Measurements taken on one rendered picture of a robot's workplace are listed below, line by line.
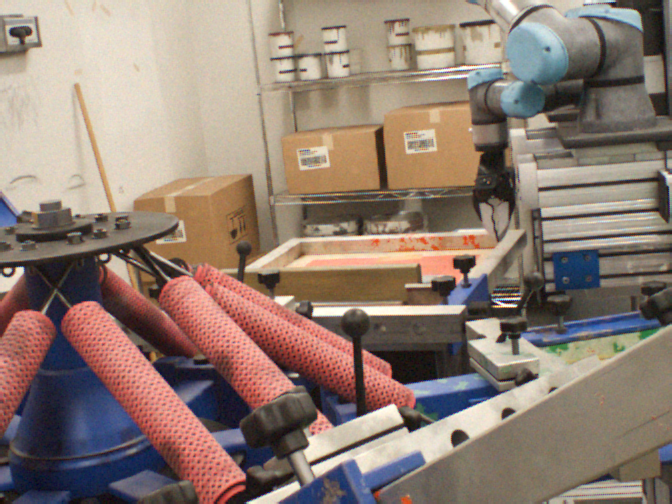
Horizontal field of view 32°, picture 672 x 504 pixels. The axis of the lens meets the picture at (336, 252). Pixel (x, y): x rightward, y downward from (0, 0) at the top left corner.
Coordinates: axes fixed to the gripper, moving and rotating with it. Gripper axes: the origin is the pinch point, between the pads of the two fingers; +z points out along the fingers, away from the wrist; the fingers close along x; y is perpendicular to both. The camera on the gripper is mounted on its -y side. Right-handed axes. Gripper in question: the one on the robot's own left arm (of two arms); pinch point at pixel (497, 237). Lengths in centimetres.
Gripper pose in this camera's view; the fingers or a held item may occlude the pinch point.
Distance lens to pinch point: 252.8
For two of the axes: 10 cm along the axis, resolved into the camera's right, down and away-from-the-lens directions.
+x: -9.4, 0.3, 3.4
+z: 1.2, 9.7, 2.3
